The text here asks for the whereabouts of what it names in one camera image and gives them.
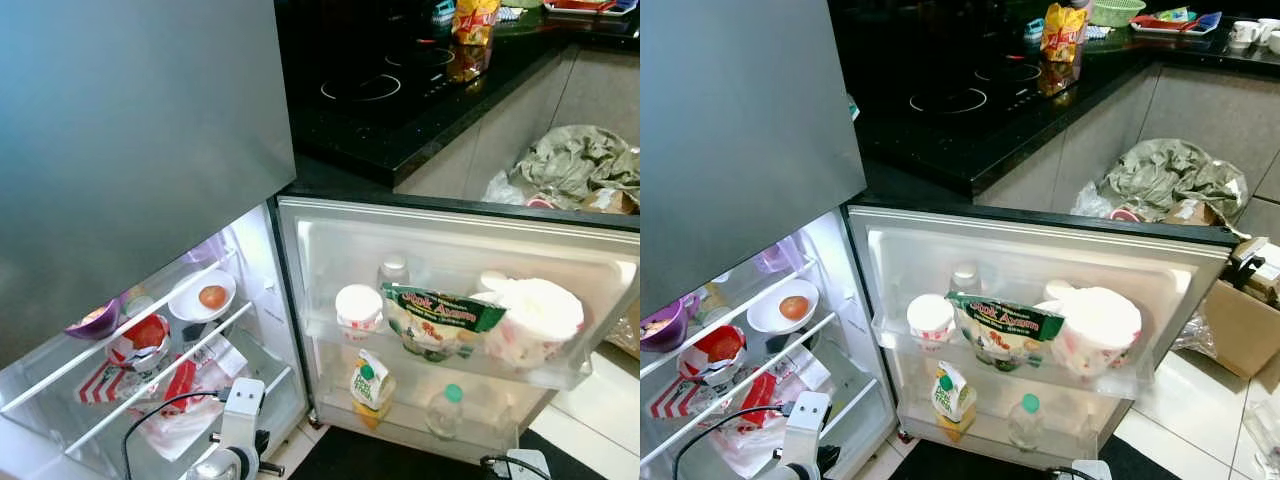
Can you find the white lidded paper cup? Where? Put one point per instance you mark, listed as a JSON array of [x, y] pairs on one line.
[[930, 320], [358, 310]]

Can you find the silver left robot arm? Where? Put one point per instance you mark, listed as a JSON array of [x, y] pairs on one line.
[[222, 465], [778, 472]]

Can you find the grey steel fridge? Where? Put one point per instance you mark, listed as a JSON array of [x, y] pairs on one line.
[[740, 110], [130, 130]]

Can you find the red white plastic bag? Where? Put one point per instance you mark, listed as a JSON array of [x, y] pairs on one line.
[[760, 400], [190, 390]]

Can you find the green yellow juice carton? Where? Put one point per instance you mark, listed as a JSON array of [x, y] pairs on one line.
[[953, 398], [372, 385]]

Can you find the red white paper bucket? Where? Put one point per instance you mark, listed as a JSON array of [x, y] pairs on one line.
[[715, 352], [142, 338]]

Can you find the orange red tomato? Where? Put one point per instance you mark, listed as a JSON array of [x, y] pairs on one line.
[[212, 297], [794, 307]]

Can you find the clear bottle green cap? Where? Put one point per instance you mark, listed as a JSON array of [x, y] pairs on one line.
[[1025, 420], [447, 410]]

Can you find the pale purple container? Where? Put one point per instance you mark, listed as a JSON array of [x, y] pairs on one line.
[[778, 258], [205, 250]]

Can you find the purple bowl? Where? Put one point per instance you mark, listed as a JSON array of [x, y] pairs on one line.
[[665, 328], [92, 322]]

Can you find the green chicken stock packet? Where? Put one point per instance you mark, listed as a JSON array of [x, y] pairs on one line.
[[440, 320], [1000, 330]]

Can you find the clear bottle white cap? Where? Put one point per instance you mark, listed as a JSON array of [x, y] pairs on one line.
[[966, 278], [394, 272]]

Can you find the clear crumpled plastic bag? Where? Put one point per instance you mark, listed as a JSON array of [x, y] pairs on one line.
[[627, 330], [1198, 338]]

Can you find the plain white plastic bag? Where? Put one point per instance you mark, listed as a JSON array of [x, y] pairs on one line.
[[1100, 330], [540, 320]]

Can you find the black kitchen counter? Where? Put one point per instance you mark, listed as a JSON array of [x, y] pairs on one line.
[[360, 150], [940, 160]]

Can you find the small brown carton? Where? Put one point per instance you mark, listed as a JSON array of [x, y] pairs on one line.
[[608, 201], [1190, 212]]

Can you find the grey green bin bag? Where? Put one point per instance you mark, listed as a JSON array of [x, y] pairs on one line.
[[1160, 175], [570, 165]]

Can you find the black induction cooktop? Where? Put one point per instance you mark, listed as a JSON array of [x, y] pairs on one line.
[[400, 80], [980, 95]]

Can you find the large cardboard box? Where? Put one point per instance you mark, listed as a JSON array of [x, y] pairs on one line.
[[1240, 320]]

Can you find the small teal item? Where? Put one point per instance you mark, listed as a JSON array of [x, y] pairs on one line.
[[444, 12], [1034, 30]]

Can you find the yellow red snack bag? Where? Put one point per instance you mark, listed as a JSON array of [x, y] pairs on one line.
[[475, 22], [1063, 32]]

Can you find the red blue tray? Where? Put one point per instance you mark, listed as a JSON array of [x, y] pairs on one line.
[[590, 6], [1175, 24]]

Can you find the green plastic basket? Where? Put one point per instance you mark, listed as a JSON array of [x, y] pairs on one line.
[[1117, 12], [522, 4]]

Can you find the white mug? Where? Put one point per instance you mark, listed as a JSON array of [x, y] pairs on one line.
[[1245, 33], [1272, 40]]

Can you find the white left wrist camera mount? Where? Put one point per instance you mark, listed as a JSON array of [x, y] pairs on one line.
[[243, 410], [806, 425]]

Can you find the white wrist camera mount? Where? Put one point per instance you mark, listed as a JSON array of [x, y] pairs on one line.
[[243, 410], [806, 425], [528, 467], [1092, 472]]

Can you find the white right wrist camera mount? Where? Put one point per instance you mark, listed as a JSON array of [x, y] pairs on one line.
[[1092, 472], [528, 467]]

